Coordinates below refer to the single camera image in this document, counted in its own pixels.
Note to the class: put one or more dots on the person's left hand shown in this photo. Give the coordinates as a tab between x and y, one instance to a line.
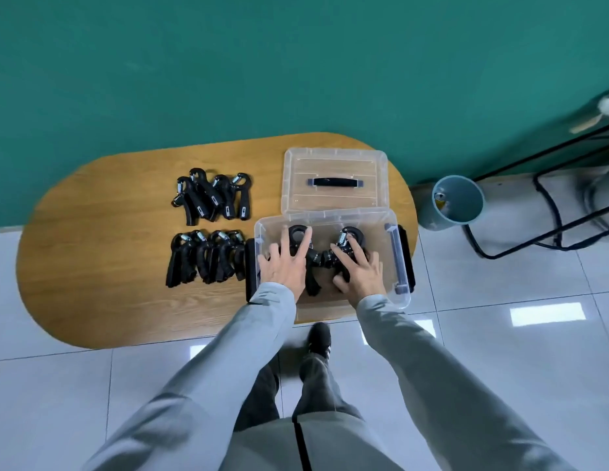
285	269

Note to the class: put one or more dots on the person's right hand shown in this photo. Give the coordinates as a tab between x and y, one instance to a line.
366	282

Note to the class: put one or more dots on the person's left middle finger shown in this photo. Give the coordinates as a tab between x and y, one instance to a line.
286	240

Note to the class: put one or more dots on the person's right thumb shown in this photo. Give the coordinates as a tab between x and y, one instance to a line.
339	283

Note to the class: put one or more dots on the person's left little finger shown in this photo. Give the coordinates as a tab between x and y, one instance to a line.
263	263

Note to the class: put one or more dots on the black spring hand gripper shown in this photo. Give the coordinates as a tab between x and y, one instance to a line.
346	240
312	269

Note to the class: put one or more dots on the person's left forearm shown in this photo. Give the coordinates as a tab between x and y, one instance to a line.
201	382

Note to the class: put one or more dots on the person's right forearm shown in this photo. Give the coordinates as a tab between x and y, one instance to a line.
432	382

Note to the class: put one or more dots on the black box latch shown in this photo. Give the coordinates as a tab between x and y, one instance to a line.
251	269
406	257

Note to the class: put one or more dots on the clear plastic storage box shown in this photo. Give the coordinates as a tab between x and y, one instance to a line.
390	289

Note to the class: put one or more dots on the black shoe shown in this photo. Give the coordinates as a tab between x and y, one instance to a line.
318	339

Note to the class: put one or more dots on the row of black hand grippers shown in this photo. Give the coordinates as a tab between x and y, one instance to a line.
211	196
201	257

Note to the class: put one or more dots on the clear plastic box lid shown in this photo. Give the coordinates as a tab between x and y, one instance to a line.
334	164

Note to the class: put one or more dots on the person's right leg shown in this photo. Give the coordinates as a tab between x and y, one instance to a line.
319	387

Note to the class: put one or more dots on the person's leg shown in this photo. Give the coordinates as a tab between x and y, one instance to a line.
319	387
258	399

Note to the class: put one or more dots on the small can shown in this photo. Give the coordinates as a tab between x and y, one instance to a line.
439	196

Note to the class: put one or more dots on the person's left leg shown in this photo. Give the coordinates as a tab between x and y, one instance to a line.
258	399

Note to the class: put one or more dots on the grey-blue waste bin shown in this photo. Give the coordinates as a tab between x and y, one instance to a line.
454	205

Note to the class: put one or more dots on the grey jacket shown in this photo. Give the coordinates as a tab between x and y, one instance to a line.
329	446

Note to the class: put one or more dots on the white fan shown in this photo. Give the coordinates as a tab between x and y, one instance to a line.
606	108

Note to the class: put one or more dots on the black metal frame stand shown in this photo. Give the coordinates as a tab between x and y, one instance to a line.
520	247

